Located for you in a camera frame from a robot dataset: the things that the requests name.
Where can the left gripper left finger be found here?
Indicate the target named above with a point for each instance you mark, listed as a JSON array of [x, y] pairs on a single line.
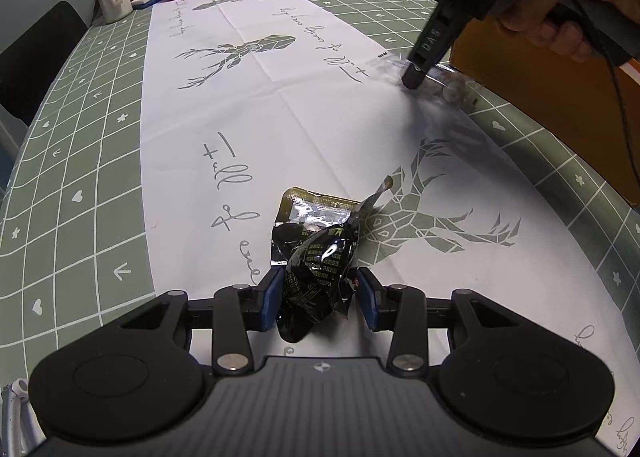
[[149, 370]]

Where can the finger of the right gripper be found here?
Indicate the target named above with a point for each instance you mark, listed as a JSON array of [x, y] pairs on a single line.
[[413, 77]]

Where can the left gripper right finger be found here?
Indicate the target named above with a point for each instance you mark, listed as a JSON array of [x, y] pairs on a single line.
[[497, 373]]

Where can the white candy balls packet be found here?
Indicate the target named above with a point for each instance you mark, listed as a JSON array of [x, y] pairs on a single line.
[[430, 79]]

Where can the black foil snack packet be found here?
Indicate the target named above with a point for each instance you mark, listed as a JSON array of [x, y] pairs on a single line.
[[315, 238]]

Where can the green grid tablecloth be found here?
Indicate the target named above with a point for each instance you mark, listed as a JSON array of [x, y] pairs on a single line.
[[73, 237]]

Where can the white deer table runner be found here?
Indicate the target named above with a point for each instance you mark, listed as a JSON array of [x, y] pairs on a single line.
[[245, 99]]

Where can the orange cardboard box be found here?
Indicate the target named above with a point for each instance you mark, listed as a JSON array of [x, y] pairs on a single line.
[[576, 102]]

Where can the black chair far left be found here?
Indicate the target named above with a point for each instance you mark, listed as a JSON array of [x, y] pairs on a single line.
[[30, 65]]

